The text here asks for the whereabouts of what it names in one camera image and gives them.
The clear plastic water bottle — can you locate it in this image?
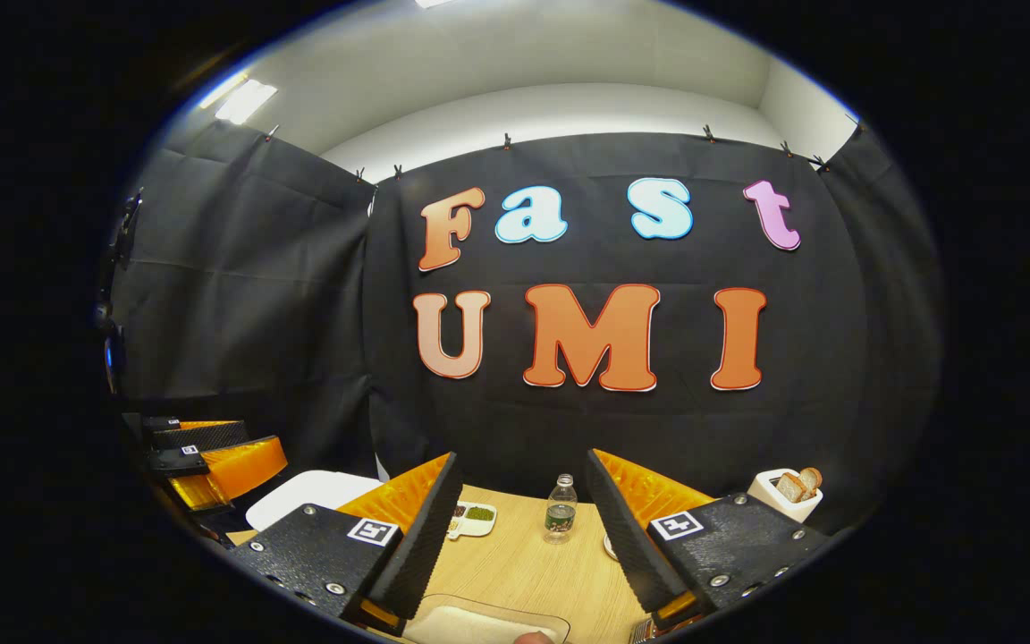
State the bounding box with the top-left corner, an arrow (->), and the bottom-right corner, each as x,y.
544,474 -> 578,545

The white divided dish of beans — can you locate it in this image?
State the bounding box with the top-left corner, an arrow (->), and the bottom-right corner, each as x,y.
446,501 -> 498,540

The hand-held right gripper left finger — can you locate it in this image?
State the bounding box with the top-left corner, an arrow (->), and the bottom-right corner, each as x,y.
227,452 -> 464,638

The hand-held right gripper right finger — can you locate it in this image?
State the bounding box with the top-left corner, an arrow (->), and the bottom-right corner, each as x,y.
587,447 -> 831,631

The clear rice container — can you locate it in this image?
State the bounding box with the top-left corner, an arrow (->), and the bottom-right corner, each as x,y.
403,594 -> 571,644

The black backdrop cloth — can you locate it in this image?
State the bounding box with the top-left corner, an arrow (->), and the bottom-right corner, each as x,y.
108,121 -> 943,538

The white toaster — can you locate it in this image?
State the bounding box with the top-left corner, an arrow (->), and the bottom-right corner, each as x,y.
746,468 -> 824,524

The white rice cooker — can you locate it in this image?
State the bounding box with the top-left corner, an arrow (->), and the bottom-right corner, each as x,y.
245,470 -> 386,533

